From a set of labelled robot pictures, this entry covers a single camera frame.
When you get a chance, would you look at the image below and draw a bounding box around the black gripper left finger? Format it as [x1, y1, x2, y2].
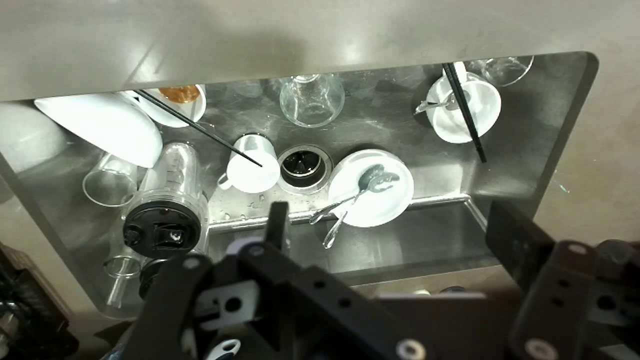
[122, 203, 427, 360]

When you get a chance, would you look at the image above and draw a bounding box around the clear glass upright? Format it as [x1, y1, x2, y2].
[279, 75, 346, 128]

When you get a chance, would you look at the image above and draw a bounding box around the white bowl with spoons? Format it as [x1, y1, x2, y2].
[327, 149, 414, 229]

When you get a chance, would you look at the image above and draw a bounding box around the clear wine glass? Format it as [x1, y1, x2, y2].
[466, 57, 534, 88]

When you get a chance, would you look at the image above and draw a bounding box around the white mug in sink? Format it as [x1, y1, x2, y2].
[217, 135, 279, 194]

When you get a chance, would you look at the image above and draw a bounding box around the metal spoon in bowl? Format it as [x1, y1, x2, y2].
[311, 165, 399, 225]

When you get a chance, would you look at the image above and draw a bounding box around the large white tilted plate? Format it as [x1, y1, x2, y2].
[34, 94, 161, 168]

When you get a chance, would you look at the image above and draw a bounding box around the sink drain strainer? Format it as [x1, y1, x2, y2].
[279, 149, 326, 189]

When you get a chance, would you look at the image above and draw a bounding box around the white small plate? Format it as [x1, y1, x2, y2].
[417, 71, 503, 146]

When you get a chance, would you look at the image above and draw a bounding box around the clear drinking glass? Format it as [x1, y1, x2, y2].
[82, 154, 143, 208]

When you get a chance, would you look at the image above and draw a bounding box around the white cup with brown residue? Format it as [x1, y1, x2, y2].
[123, 85, 206, 128]

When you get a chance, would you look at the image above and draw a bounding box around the long black chopstick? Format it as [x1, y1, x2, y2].
[133, 91, 262, 168]

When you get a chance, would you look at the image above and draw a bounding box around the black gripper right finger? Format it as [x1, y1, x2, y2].
[485, 203, 640, 360]

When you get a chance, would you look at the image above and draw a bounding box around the clear blender jar black lid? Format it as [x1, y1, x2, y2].
[122, 143, 206, 258]

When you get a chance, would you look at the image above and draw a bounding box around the stainless steel sink basin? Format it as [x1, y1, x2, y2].
[2, 53, 597, 307]

